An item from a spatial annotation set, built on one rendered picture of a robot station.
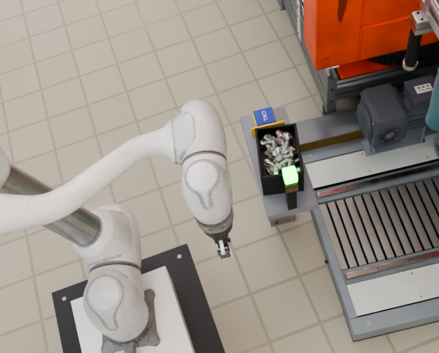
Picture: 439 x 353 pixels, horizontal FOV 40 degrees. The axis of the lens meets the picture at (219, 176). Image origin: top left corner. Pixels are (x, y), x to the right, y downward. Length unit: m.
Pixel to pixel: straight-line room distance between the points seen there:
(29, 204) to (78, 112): 1.72
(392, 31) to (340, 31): 0.20
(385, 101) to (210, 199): 1.21
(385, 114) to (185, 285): 0.94
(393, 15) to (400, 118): 0.37
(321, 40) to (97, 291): 1.11
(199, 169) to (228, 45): 1.91
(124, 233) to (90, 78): 1.46
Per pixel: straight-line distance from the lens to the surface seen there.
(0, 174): 1.50
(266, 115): 2.20
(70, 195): 1.34
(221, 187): 1.26
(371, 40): 2.25
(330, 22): 2.12
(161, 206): 2.62
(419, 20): 1.84
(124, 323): 1.78
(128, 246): 1.83
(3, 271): 2.71
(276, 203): 2.03
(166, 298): 1.98
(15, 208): 1.35
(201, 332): 2.04
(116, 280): 1.74
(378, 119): 2.29
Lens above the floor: 2.21
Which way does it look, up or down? 57 degrees down
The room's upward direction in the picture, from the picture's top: 13 degrees counter-clockwise
